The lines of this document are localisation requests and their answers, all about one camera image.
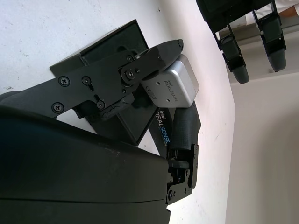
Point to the black camera box base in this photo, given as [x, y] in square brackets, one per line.
[130, 35]

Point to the silver RealSense camera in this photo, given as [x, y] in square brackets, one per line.
[172, 88]

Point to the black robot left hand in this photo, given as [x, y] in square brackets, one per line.
[238, 65]

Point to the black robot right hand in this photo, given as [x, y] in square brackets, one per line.
[70, 175]

